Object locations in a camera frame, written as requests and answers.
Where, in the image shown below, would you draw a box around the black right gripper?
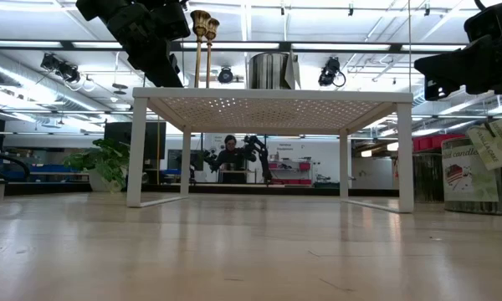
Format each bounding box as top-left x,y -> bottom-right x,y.
414,0 -> 502,101

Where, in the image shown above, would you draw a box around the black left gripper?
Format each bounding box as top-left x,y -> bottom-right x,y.
75,0 -> 192,88

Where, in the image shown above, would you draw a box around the black ceiling spotlight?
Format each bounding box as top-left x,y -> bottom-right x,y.
217,66 -> 234,84
317,56 -> 346,89
40,53 -> 63,72
58,62 -> 81,84

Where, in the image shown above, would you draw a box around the red storage bins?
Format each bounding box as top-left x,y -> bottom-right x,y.
412,133 -> 465,154

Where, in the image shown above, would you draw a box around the black display panel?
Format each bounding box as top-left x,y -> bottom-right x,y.
104,120 -> 167,148

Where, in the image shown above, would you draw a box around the green potted plant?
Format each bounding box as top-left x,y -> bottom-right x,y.
62,137 -> 131,193

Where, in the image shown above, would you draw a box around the white perforated riser shelf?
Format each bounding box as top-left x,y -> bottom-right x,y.
125,86 -> 414,214

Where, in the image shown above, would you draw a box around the person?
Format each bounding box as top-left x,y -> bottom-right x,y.
214,134 -> 256,185

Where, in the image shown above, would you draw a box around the white shelf with red bins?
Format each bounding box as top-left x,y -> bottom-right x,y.
269,156 -> 313,186

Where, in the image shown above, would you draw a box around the tan hanging cord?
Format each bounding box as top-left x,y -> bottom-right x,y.
407,0 -> 413,94

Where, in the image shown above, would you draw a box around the black overhead frame crossbar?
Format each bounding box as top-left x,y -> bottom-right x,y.
0,39 -> 472,54

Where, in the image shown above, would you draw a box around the black aluminium table frame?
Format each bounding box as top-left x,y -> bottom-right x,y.
0,179 -> 402,198

